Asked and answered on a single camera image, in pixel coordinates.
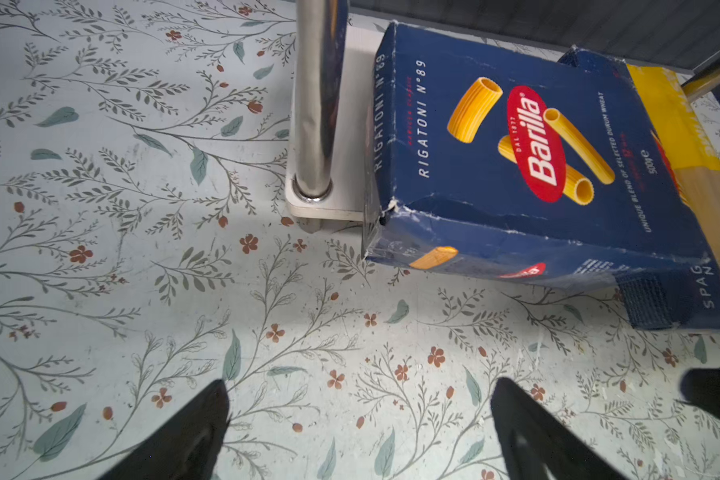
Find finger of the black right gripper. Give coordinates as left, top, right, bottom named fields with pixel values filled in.
left=680, top=369, right=720, bottom=420

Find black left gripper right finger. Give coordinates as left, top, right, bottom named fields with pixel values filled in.
left=490, top=377, right=624, bottom=479

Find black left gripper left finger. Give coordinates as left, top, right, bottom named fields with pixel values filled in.
left=102, top=380, right=229, bottom=480

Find blue Barilla spaghetti box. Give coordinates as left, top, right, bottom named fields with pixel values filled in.
left=559, top=46, right=720, bottom=331

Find yellow Pastatime bag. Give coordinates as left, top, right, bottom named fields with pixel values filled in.
left=628, top=65, right=720, bottom=267

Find dark blue pasta box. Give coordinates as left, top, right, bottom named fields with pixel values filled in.
left=363, top=22, right=711, bottom=288

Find white two-tier shelf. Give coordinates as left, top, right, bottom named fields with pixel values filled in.
left=284, top=0, right=720, bottom=234

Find floral patterned table mat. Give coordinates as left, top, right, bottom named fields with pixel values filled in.
left=0, top=1, right=720, bottom=479

